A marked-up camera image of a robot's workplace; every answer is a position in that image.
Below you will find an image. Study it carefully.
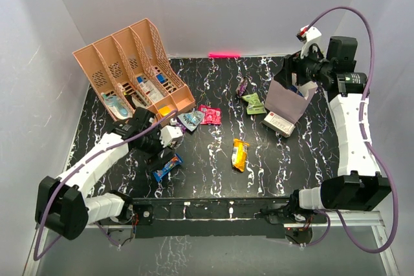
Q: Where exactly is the purple brown M&M's packet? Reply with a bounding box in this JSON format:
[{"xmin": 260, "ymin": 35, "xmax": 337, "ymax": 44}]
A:
[{"xmin": 169, "ymin": 118, "xmax": 187, "ymax": 134}]

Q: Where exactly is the yellow cap small box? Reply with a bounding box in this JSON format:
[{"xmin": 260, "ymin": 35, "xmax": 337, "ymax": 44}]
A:
[{"xmin": 158, "ymin": 105, "xmax": 171, "ymax": 117}]

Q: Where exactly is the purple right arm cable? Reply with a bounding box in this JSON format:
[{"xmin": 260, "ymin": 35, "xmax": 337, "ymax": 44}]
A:
[{"xmin": 303, "ymin": 6, "xmax": 399, "ymax": 253}]

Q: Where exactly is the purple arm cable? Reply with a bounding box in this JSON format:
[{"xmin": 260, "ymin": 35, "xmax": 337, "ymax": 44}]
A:
[
  {"xmin": 303, "ymin": 6, "xmax": 399, "ymax": 253},
  {"xmin": 32, "ymin": 109, "xmax": 179, "ymax": 261}
]

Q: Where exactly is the peach plastic desk organizer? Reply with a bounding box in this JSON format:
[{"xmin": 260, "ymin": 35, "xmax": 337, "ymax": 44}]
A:
[{"xmin": 73, "ymin": 18, "xmax": 195, "ymax": 121}]

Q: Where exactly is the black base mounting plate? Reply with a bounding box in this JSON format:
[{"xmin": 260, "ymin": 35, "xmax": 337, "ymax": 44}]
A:
[{"xmin": 96, "ymin": 196, "xmax": 327, "ymax": 240}]

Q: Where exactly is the red snack packet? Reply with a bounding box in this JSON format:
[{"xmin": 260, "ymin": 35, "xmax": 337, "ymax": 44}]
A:
[{"xmin": 198, "ymin": 105, "xmax": 222, "ymax": 125}]

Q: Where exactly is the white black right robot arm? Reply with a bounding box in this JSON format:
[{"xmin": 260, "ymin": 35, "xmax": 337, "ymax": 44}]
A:
[{"xmin": 282, "ymin": 36, "xmax": 391, "ymax": 222}]

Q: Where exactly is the blue M&M's packet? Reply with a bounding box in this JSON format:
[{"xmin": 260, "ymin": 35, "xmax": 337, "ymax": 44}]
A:
[{"xmin": 153, "ymin": 154, "xmax": 183, "ymax": 182}]

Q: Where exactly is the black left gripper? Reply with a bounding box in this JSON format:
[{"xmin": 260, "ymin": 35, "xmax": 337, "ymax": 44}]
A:
[{"xmin": 135, "ymin": 124, "xmax": 174, "ymax": 171}]

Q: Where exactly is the purple M&M's packet far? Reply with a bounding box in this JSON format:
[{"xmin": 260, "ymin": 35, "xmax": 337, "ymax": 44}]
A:
[{"xmin": 236, "ymin": 77, "xmax": 248, "ymax": 97}]

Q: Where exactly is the white red cardboard box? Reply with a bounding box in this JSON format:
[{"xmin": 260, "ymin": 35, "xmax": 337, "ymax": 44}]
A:
[{"xmin": 263, "ymin": 112, "xmax": 295, "ymax": 138}]

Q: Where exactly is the blue eraser block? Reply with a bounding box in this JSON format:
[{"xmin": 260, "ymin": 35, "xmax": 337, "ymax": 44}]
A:
[{"xmin": 156, "ymin": 74, "xmax": 166, "ymax": 83}]

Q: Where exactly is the yellow snack bar packet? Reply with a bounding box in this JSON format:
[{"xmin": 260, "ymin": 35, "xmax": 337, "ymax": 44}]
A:
[{"xmin": 231, "ymin": 138, "xmax": 250, "ymax": 172}]

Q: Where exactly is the blue correction tape blister pack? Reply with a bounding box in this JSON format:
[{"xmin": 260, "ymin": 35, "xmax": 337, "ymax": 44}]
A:
[{"xmin": 101, "ymin": 92, "xmax": 132, "ymax": 120}]

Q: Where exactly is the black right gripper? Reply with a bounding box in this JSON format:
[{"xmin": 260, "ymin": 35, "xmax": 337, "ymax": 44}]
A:
[{"xmin": 274, "ymin": 43, "xmax": 332, "ymax": 89}]

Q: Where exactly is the blue Burts chips bag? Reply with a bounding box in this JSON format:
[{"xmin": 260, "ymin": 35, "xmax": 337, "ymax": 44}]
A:
[{"xmin": 289, "ymin": 85, "xmax": 299, "ymax": 94}]

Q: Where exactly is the green snack packet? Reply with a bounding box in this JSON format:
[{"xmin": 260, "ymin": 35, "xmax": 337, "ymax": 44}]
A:
[{"xmin": 241, "ymin": 93, "xmax": 267, "ymax": 115}]

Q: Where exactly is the aluminium frame rail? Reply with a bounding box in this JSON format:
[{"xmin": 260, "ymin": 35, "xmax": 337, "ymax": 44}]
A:
[{"xmin": 23, "ymin": 203, "xmax": 382, "ymax": 275}]

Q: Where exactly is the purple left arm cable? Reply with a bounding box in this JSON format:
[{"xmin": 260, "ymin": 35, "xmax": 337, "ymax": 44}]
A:
[{"xmin": 32, "ymin": 109, "xmax": 179, "ymax": 261}]

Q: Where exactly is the pink red marker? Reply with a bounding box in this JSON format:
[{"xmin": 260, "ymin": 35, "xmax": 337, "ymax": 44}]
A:
[{"xmin": 208, "ymin": 53, "xmax": 241, "ymax": 59}]

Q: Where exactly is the white printed paper packet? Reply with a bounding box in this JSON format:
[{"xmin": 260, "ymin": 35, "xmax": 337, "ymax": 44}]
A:
[{"xmin": 136, "ymin": 76, "xmax": 164, "ymax": 103}]

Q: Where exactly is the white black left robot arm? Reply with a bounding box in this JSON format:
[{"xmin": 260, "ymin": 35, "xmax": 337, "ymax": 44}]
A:
[{"xmin": 35, "ymin": 108, "xmax": 177, "ymax": 240}]

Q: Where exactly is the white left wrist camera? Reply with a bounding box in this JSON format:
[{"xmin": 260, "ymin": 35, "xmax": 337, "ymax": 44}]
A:
[{"xmin": 160, "ymin": 125, "xmax": 183, "ymax": 147}]

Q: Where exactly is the light blue Himalaya snack packet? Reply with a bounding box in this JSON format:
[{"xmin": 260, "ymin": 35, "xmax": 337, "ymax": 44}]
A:
[{"xmin": 178, "ymin": 111, "xmax": 204, "ymax": 132}]

